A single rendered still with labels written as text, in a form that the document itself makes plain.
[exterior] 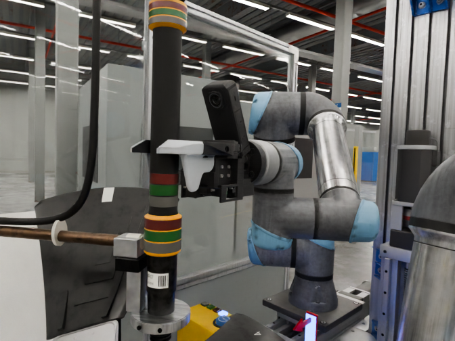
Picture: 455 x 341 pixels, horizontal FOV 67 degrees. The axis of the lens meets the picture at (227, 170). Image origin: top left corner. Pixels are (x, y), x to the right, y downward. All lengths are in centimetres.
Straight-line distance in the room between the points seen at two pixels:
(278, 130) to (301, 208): 35
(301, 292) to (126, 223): 69
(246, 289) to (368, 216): 115
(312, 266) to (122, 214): 67
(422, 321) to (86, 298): 45
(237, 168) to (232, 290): 120
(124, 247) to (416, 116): 90
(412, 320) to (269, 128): 55
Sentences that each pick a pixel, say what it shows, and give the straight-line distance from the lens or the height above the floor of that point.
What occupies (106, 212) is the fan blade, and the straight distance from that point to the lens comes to 57.
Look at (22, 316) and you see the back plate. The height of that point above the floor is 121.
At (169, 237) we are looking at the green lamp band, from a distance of 40.
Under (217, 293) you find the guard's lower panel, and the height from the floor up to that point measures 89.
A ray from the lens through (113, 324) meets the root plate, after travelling 47.
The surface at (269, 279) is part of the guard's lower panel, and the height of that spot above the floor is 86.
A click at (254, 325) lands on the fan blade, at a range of 68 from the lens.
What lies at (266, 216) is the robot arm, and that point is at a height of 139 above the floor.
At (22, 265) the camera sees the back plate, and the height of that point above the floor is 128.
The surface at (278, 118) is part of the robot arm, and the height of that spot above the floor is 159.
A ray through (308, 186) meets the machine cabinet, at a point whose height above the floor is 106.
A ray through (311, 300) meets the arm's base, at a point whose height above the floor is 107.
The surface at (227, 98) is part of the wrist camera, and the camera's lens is 47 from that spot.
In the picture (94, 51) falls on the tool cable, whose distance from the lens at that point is 45.
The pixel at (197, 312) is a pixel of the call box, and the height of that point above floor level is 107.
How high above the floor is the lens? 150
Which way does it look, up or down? 3 degrees down
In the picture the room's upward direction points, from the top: 2 degrees clockwise
